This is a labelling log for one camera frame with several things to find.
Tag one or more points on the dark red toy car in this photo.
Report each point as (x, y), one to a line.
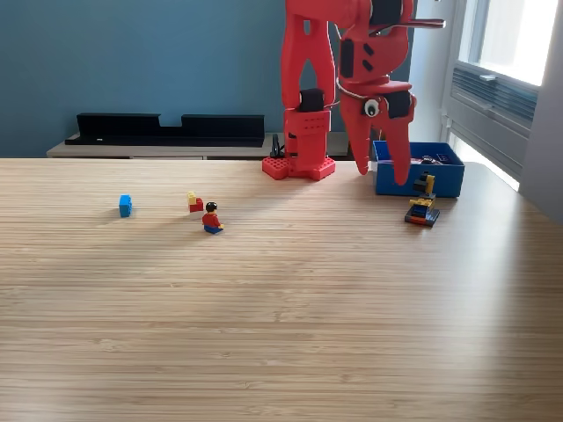
(426, 160)

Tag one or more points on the small yellow toy digger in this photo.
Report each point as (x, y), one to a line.
(422, 206)

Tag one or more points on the small blue lego brick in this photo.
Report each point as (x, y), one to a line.
(125, 206)

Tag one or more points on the blue plastic bin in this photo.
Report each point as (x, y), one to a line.
(440, 180)

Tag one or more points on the dark wooden chair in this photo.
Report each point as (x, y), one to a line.
(377, 134)

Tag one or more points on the black table clamp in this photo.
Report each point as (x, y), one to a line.
(276, 149)

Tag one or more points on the grey vent unit under window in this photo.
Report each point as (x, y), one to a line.
(492, 114)

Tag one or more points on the bright window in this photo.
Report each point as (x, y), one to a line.
(519, 35)

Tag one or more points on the toy figure red shirt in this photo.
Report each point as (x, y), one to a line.
(212, 220)

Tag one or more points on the yellow red white brick stack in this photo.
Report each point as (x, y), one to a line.
(196, 205)

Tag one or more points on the pale wooden sideboard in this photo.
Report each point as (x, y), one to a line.
(132, 151)

